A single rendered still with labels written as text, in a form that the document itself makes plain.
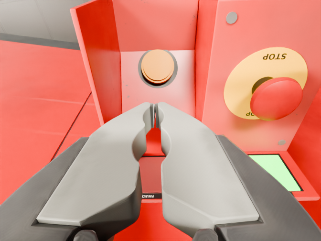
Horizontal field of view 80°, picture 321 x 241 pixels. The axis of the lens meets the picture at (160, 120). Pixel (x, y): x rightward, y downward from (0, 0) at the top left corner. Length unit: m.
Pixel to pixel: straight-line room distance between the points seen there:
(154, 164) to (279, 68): 0.15
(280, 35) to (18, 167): 0.42
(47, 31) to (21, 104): 0.56
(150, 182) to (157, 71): 0.12
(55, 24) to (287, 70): 0.98
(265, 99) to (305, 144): 0.46
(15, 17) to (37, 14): 0.10
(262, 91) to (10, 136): 0.46
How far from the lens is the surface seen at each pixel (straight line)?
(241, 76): 0.19
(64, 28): 1.05
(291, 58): 0.20
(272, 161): 0.25
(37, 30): 1.11
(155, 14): 0.24
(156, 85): 0.24
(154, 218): 0.34
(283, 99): 0.18
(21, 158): 0.44
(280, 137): 0.25
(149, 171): 0.21
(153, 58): 0.23
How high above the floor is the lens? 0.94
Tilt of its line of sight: 53 degrees down
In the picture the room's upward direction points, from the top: 180 degrees clockwise
